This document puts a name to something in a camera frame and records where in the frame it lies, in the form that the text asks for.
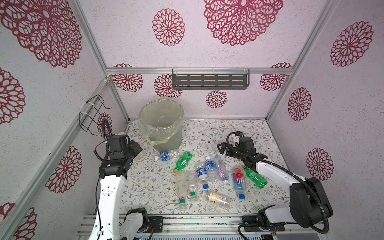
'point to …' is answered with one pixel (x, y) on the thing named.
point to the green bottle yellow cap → (182, 163)
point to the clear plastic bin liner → (160, 119)
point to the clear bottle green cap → (192, 179)
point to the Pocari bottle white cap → (212, 172)
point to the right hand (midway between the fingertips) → (222, 145)
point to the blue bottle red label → (239, 181)
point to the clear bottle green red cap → (181, 180)
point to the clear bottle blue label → (166, 156)
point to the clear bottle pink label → (222, 172)
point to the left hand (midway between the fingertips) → (135, 147)
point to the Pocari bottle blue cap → (202, 174)
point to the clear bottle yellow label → (216, 198)
